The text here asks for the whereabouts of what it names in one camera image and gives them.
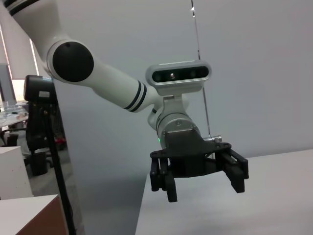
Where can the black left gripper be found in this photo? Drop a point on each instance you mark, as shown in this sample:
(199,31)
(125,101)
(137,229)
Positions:
(185,147)

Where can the black office chair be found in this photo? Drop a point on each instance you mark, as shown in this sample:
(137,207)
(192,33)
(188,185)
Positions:
(36,139)

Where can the white-topped wooden box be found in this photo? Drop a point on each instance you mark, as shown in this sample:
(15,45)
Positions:
(29,215)

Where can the white cabinet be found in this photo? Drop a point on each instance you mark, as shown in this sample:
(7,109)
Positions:
(12,171)

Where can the cluttered office desk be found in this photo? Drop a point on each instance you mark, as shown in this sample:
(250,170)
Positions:
(14,118)

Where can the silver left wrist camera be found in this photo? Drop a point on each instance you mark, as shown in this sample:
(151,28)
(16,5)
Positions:
(178,76)

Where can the thin metal wall strip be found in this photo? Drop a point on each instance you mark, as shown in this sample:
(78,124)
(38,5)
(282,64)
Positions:
(196,36)

